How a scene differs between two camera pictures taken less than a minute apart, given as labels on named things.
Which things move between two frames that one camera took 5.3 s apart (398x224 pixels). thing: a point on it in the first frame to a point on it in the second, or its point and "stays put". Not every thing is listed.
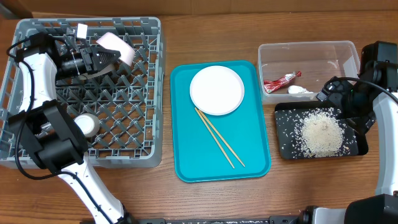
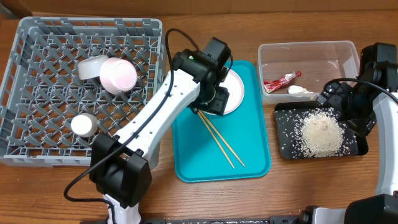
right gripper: [328, 94] stays put
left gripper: [101, 63] to [218, 105]
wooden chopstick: [214, 137] stays put
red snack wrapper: [271, 85] stays put
